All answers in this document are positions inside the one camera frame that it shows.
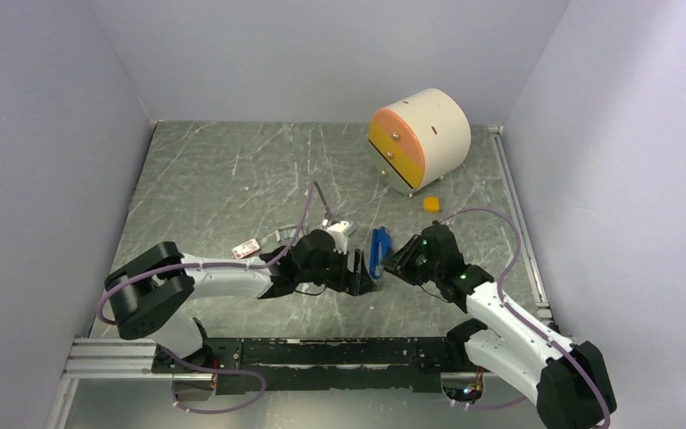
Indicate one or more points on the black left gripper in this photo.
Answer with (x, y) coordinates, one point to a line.
(354, 282)

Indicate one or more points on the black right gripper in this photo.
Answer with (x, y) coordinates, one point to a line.
(399, 264)

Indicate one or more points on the red white staple box sleeve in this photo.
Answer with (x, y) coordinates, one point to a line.
(246, 249)

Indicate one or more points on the light blue white stapler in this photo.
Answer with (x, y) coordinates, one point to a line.
(346, 228)

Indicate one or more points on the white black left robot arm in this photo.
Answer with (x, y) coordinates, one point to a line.
(143, 299)

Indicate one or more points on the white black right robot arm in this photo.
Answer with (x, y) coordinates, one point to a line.
(567, 382)

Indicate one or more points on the yellow eraser block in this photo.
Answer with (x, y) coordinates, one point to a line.
(431, 205)

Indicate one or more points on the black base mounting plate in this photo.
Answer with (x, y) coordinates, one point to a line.
(465, 387)

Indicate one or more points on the cream round drawer cabinet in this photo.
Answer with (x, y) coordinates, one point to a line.
(419, 139)

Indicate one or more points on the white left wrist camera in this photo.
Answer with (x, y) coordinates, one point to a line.
(341, 242)

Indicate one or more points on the aluminium frame rail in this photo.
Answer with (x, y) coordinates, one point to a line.
(141, 359)

